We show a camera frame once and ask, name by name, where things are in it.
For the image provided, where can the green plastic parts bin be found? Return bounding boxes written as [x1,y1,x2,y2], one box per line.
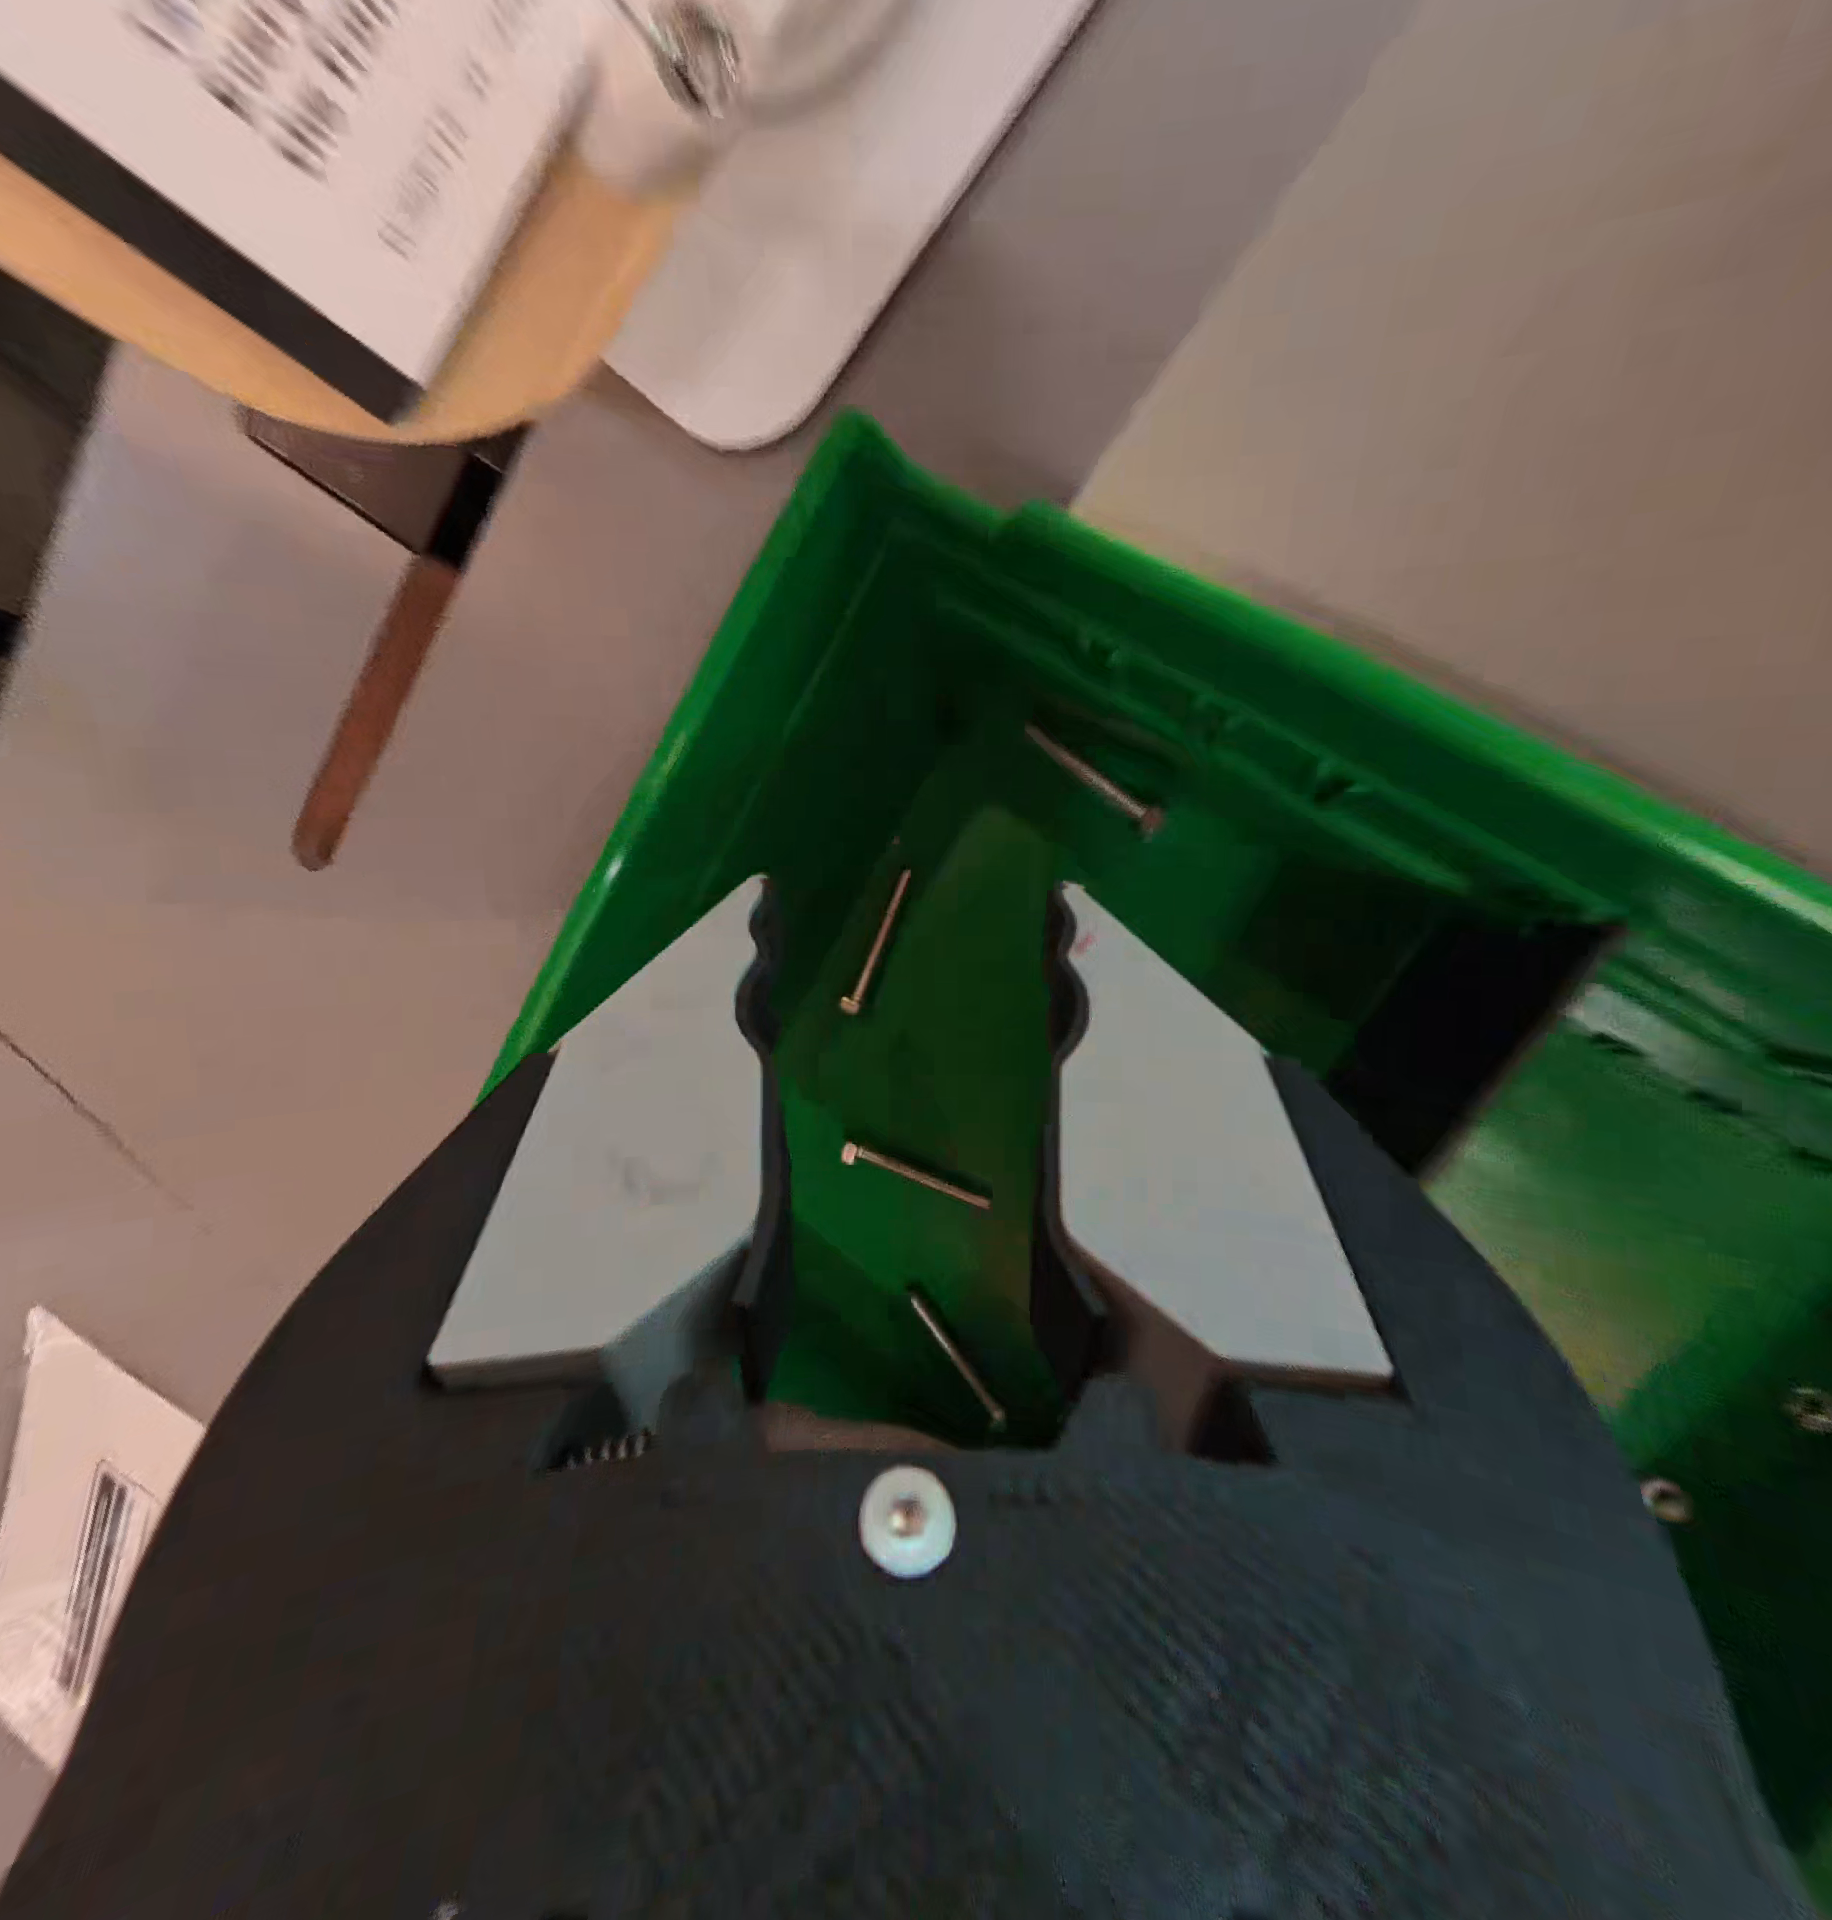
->
[480,407,1832,1920]

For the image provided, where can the white barcode packet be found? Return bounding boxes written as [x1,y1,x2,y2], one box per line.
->
[0,1303,209,1772]

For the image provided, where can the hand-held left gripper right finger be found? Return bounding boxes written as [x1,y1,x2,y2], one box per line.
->
[1029,884,1399,1428]

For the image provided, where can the black bin divider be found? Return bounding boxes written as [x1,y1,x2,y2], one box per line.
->
[1329,914,1627,1176]

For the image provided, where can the white rounded board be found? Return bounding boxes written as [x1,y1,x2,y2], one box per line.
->
[598,0,1103,451]

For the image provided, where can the long steel bolt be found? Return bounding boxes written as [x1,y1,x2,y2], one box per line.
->
[1025,724,1168,839]
[907,1286,1013,1430]
[839,865,916,1019]
[839,1140,994,1212]

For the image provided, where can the dark brown table leg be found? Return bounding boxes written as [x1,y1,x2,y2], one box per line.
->
[238,401,532,873]

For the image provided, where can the white printed paper sheet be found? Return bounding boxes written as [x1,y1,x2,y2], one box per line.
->
[0,0,626,390]

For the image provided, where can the round wooden table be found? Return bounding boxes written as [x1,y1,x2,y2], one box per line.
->
[0,119,682,447]

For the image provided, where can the shiny metal fitting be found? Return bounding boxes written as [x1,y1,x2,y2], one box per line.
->
[586,0,918,203]

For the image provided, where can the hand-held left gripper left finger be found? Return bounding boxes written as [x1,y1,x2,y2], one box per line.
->
[427,875,797,1412]

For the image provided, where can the dark furniture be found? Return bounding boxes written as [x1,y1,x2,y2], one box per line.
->
[0,245,116,820]

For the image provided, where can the black flat board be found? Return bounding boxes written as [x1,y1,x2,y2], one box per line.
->
[0,41,427,426]

